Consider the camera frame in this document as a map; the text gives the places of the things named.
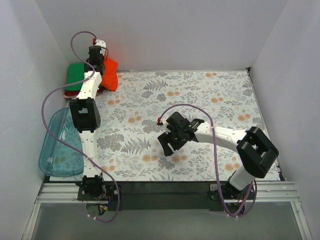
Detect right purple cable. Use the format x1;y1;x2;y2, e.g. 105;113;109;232
157;104;258;219

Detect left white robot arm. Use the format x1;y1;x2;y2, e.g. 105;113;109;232
69;43;107;200

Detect clear teal plastic bin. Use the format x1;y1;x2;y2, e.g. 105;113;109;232
38;107;84;177

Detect folded pink t-shirt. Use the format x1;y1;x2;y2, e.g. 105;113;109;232
63;95;76;99

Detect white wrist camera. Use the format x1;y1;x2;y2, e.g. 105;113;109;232
92;37;107;55
157;117;171;134

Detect orange t-shirt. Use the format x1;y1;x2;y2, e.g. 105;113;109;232
100;58;119;92

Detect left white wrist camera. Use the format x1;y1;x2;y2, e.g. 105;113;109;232
92;37;107;55

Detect aluminium frame rail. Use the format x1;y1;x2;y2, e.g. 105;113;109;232
23;181;312;240

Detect folded green t-shirt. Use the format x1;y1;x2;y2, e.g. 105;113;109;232
65;63;85;92

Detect purple cable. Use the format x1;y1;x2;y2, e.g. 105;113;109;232
157;104;258;219
41;30;123;223

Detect floral patterned table mat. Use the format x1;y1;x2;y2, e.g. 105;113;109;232
95;71;265;182

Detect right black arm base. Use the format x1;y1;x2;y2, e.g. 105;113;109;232
207;184;255;201

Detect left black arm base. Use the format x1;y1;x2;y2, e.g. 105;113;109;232
77;184;122;201

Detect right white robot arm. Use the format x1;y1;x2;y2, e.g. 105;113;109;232
157;111;279;199

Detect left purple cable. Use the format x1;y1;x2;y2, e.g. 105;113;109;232
41;30;123;223

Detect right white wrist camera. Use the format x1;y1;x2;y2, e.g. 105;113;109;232
157;117;171;134

